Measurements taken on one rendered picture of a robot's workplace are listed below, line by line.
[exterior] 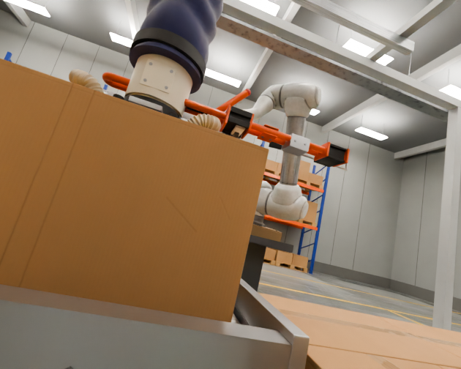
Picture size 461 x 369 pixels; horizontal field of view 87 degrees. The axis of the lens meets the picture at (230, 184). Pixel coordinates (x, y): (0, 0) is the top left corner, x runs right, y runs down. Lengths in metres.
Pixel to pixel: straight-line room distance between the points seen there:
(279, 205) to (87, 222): 1.06
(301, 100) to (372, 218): 11.50
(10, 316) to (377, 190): 12.93
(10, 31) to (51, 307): 12.21
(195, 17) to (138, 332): 0.77
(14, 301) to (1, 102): 0.36
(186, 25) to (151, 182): 0.47
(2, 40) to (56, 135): 11.83
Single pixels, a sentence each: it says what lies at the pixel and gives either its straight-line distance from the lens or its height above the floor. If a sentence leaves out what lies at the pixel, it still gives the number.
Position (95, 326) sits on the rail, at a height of 0.58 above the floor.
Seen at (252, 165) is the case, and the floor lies 0.90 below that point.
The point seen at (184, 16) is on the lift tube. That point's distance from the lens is 0.82.
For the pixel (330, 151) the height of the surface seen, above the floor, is 1.07.
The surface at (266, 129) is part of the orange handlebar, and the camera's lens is 0.79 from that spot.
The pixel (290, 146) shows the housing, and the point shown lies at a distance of 0.81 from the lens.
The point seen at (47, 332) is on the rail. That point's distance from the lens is 0.42.
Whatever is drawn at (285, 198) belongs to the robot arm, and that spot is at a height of 0.99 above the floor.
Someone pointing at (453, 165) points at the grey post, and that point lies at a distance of 4.30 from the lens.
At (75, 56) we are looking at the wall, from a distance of 11.38.
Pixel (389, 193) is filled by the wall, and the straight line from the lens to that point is 13.49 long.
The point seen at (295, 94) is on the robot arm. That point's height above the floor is 1.50.
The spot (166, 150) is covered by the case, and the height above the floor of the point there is 0.87.
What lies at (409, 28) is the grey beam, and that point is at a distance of 3.57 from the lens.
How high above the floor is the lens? 0.74
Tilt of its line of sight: 11 degrees up
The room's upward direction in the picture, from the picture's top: 14 degrees clockwise
